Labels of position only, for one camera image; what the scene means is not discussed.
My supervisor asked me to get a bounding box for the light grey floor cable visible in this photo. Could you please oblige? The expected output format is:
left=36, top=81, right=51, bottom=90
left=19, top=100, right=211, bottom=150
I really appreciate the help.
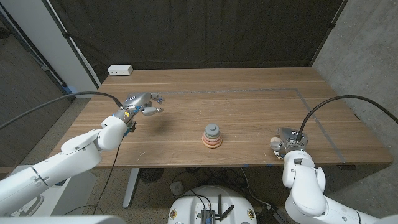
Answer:
left=239, top=166, right=273, bottom=208

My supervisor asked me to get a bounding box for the grey tape outline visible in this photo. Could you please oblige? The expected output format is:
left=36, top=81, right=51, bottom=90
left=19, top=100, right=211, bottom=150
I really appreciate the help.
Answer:
left=161, top=88, right=348, bottom=164

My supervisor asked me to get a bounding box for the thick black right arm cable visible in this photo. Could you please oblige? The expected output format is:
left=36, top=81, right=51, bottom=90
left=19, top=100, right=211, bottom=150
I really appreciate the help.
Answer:
left=295, top=95, right=398, bottom=142

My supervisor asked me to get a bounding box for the black backdrop stand pole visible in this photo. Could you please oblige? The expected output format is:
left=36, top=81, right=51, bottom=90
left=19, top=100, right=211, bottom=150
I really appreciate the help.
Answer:
left=41, top=0, right=102, bottom=88
left=309, top=0, right=349, bottom=67

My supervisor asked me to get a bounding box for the black backdrop cloth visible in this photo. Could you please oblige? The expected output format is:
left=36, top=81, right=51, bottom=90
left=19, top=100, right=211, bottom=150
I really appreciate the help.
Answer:
left=46, top=0, right=348, bottom=83

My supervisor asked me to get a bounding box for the white table leg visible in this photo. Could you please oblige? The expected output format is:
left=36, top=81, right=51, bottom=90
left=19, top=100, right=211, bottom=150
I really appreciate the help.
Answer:
left=122, top=167, right=141, bottom=209

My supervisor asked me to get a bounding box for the small grey hanoi disk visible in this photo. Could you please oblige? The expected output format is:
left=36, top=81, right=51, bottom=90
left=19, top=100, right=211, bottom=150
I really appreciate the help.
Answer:
left=205, top=123, right=220, bottom=135

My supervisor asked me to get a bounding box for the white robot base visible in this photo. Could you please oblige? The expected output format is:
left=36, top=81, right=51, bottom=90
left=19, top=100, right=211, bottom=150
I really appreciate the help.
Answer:
left=167, top=185, right=258, bottom=224

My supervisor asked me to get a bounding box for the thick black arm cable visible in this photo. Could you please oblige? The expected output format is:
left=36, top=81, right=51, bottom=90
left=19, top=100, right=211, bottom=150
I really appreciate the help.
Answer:
left=0, top=91, right=124, bottom=130
left=295, top=95, right=398, bottom=142

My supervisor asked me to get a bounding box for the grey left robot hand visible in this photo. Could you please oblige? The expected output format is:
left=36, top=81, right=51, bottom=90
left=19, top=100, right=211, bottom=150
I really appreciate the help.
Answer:
left=112, top=92, right=165, bottom=124

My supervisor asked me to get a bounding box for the dark round floor fan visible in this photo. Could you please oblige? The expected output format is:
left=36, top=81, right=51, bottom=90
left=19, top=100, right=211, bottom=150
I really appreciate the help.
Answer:
left=139, top=167, right=164, bottom=184

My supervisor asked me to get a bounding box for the grey white sneaker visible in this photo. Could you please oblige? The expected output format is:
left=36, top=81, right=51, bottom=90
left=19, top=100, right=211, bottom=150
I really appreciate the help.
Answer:
left=6, top=195, right=45, bottom=217

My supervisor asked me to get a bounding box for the thin black left wrist cable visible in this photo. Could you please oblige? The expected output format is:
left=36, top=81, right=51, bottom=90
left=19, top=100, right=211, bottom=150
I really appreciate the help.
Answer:
left=62, top=144, right=123, bottom=216

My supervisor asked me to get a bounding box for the grey antenna radio module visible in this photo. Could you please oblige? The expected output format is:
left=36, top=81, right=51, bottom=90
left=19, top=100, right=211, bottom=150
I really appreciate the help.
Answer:
left=200, top=194, right=236, bottom=224

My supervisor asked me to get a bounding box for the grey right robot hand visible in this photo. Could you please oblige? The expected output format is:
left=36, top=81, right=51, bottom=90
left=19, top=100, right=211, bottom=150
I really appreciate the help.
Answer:
left=269, top=126, right=309, bottom=158

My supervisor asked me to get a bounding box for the black power adapter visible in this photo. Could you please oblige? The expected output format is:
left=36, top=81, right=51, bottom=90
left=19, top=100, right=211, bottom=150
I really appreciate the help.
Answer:
left=257, top=205, right=289, bottom=224

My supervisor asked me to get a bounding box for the grey round floor object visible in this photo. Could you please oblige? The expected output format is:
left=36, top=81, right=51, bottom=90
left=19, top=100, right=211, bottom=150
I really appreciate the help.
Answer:
left=170, top=181, right=185, bottom=196

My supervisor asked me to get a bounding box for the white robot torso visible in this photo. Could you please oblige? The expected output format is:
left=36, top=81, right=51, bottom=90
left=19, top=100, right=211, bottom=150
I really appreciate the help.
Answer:
left=0, top=214, right=127, bottom=224

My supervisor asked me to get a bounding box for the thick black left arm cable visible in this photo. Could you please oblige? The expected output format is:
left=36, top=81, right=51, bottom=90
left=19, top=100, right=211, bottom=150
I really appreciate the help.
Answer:
left=0, top=91, right=124, bottom=130

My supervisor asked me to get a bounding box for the white power strip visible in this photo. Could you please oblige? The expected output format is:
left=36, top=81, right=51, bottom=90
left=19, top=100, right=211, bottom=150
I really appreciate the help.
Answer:
left=107, top=64, right=134, bottom=77

